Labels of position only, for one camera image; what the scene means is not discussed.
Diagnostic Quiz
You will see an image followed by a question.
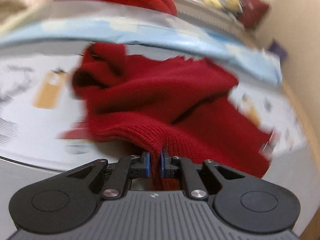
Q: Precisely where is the dark red knit sweater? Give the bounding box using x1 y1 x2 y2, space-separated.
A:
60 43 271 190

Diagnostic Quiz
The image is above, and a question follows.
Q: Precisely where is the printed grey white bedsheet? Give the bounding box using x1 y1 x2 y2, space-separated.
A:
1 41 307 177

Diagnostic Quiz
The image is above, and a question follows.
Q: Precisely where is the purple box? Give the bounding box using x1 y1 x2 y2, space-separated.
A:
268 40 287 62

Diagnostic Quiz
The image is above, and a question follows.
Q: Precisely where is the light blue folded sheet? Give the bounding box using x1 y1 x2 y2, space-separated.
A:
1 17 283 86

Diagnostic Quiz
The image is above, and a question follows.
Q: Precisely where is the dark red cushion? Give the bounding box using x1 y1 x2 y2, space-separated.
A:
237 0 270 29

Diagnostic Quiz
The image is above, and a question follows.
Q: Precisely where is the yellow plush toy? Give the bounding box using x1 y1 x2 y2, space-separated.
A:
203 0 243 14

